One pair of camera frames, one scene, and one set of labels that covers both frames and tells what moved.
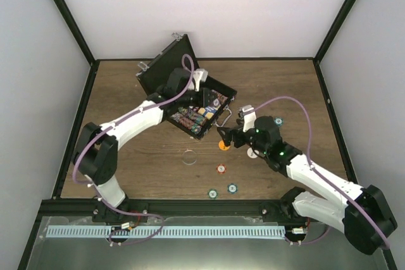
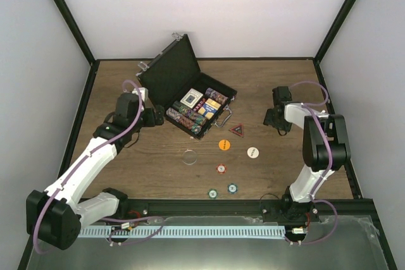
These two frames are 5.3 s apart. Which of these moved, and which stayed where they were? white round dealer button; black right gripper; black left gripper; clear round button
Moved: black left gripper; black right gripper
Stayed: white round dealer button; clear round button
